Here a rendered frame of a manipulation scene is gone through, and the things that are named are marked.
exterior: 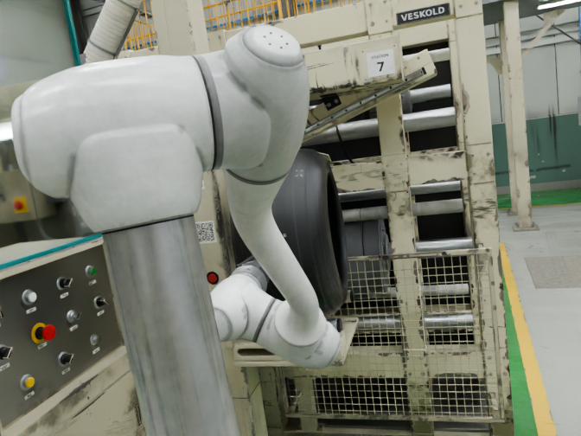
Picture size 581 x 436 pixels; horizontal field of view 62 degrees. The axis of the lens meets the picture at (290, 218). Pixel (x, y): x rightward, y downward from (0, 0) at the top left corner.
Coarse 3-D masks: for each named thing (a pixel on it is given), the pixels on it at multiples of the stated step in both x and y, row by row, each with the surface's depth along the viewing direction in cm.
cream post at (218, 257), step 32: (160, 0) 154; (192, 0) 156; (160, 32) 156; (192, 32) 153; (224, 192) 166; (224, 224) 163; (224, 256) 163; (224, 352) 169; (256, 384) 178; (256, 416) 175
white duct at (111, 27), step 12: (108, 0) 189; (120, 0) 187; (132, 0) 189; (108, 12) 189; (120, 12) 189; (132, 12) 192; (96, 24) 192; (108, 24) 190; (120, 24) 191; (96, 36) 192; (108, 36) 192; (120, 36) 195; (96, 48) 193; (108, 48) 194; (96, 60) 195; (108, 60) 197
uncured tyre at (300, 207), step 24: (312, 168) 145; (288, 192) 139; (312, 192) 139; (336, 192) 176; (288, 216) 137; (312, 216) 137; (336, 216) 180; (240, 240) 140; (288, 240) 136; (312, 240) 136; (336, 240) 185; (312, 264) 137; (336, 264) 182; (336, 288) 145
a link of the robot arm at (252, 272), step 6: (234, 270) 113; (240, 270) 110; (246, 270) 110; (252, 270) 111; (258, 270) 112; (252, 276) 108; (258, 276) 110; (264, 276) 112; (258, 282) 108; (264, 282) 111; (264, 288) 111
